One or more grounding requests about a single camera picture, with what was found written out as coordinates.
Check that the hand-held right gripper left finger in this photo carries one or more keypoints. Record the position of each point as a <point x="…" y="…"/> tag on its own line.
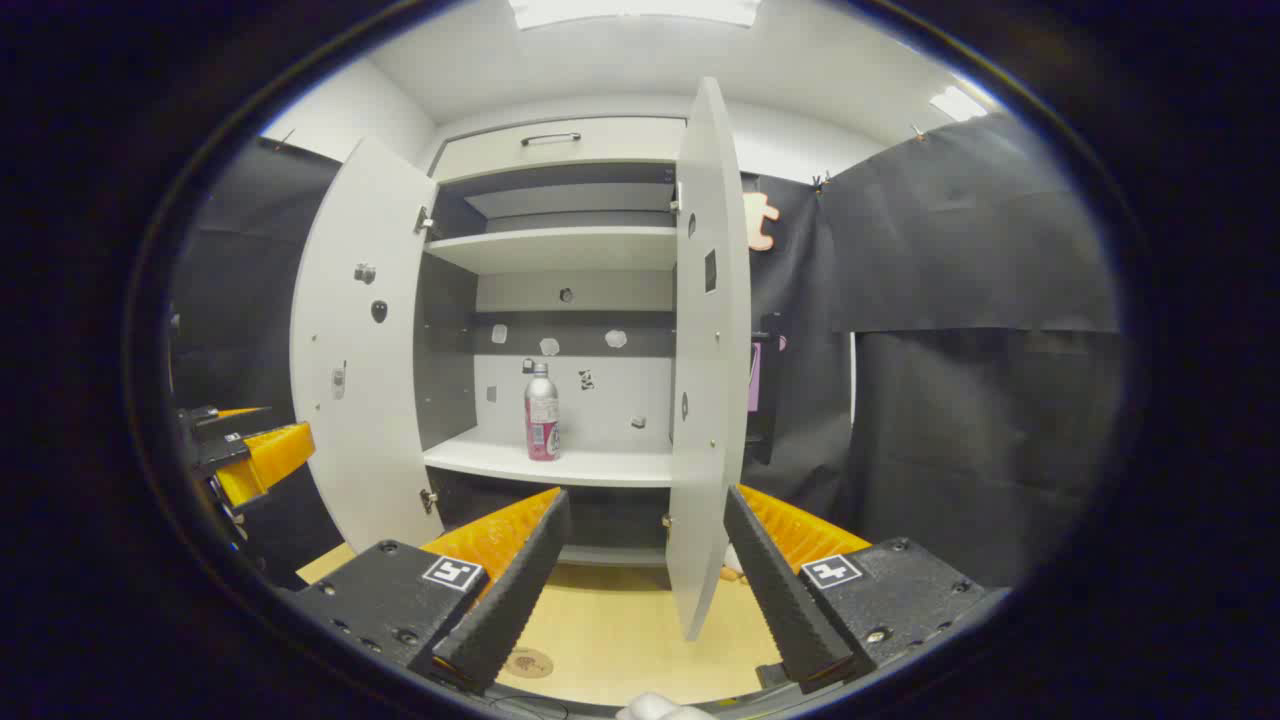
<point x="510" y="600"/>

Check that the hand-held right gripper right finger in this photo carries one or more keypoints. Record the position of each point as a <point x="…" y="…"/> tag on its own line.
<point x="785" y="600"/>

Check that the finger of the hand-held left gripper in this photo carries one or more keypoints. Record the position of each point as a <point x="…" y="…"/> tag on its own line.
<point x="235" y="412"/>
<point x="270" y="460"/>

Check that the white cabinet door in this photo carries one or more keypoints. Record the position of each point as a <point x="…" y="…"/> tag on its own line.
<point x="710" y="420"/>
<point x="360" y="420"/>

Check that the silver pink label bottle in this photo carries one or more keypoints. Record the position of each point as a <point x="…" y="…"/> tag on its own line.
<point x="542" y="420"/>

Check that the white cabinet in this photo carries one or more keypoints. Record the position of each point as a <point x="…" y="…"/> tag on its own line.
<point x="560" y="250"/>

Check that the white cabinet drawer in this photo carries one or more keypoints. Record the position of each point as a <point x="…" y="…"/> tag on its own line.
<point x="620" y="140"/>

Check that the penguin plush toy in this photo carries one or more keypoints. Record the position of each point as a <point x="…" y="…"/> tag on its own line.
<point x="735" y="565"/>

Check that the black backdrop cloth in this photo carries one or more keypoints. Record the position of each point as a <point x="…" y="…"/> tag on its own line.
<point x="950" y="400"/>

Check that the ceiling light panel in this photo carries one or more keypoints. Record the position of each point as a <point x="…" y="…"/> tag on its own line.
<point x="957" y="103"/>
<point x="630" y="10"/>

